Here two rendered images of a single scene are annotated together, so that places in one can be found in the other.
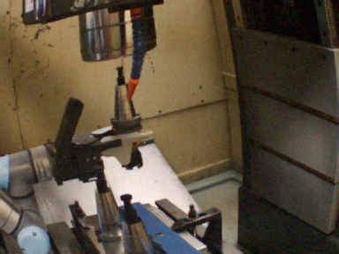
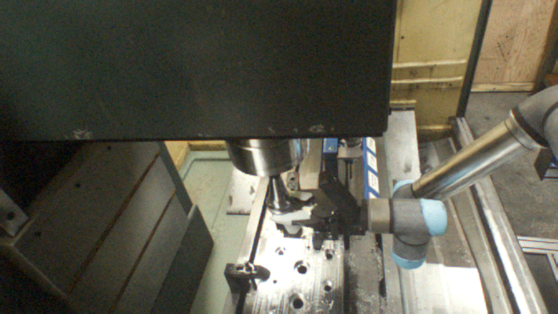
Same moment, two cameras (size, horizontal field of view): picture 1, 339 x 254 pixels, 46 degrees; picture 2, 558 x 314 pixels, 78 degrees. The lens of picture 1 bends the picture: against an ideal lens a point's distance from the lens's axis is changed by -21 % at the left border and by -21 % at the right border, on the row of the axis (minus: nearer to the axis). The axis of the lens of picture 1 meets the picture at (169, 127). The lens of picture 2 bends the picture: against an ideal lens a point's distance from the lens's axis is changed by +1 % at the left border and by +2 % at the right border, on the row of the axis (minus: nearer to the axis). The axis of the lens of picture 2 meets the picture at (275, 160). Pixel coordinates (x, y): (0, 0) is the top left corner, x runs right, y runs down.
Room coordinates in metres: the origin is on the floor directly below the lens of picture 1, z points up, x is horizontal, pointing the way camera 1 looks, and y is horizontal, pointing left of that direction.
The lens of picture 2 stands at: (1.35, 0.43, 1.84)
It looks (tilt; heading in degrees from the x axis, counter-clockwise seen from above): 40 degrees down; 220
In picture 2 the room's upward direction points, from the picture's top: 11 degrees counter-clockwise
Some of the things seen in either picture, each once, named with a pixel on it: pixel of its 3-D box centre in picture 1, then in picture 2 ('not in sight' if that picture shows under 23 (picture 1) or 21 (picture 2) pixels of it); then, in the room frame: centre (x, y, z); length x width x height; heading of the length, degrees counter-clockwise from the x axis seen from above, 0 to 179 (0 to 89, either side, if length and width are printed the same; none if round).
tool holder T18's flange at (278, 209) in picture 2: (125, 123); (280, 200); (0.95, 0.08, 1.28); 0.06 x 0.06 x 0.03
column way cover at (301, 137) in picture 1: (293, 130); (129, 228); (1.13, -0.33, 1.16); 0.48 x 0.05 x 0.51; 23
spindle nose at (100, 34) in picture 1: (116, 26); (264, 125); (0.95, 0.08, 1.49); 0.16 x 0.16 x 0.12
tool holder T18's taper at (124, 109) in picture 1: (123, 100); (276, 186); (0.95, 0.08, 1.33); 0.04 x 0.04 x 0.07
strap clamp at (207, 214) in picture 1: (196, 227); (248, 276); (1.02, -0.03, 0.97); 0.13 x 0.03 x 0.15; 113
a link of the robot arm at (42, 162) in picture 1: (41, 164); (376, 214); (0.87, 0.27, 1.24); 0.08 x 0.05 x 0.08; 23
